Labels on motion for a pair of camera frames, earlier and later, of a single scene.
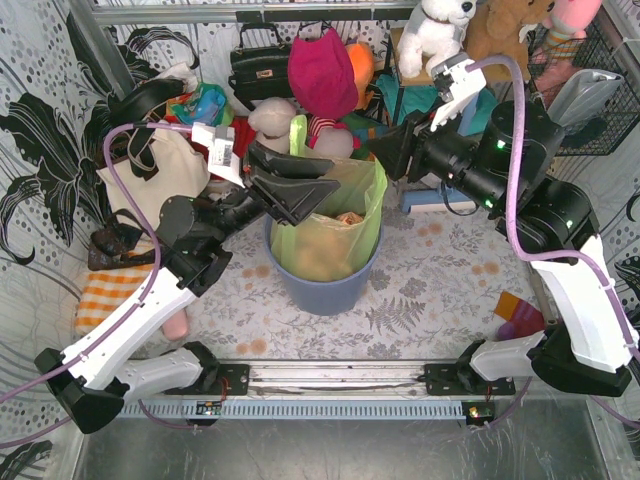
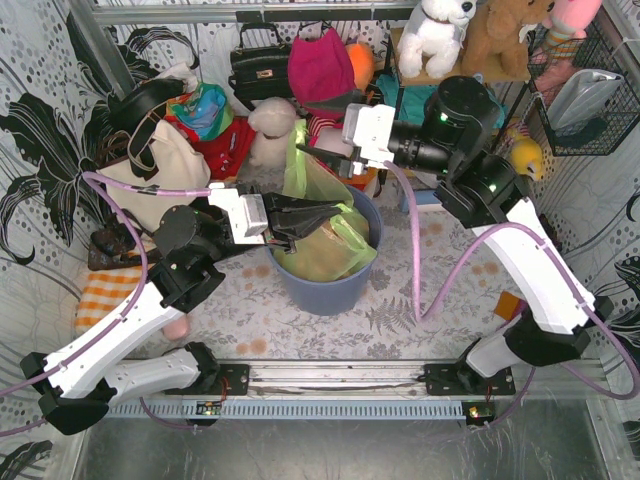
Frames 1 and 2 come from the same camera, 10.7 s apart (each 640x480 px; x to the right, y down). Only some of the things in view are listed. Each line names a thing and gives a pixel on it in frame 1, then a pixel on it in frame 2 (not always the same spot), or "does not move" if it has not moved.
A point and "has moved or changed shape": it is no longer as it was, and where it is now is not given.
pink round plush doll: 330,139 does not move
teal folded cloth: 404,100 does not move
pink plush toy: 565,23 does not move
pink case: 176,326 does not move
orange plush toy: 363,62 does not move
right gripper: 413,154 -> 347,163
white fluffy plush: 271,119 does not move
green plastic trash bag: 339,240 has moved or changed shape
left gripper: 250,176 -> 270,220
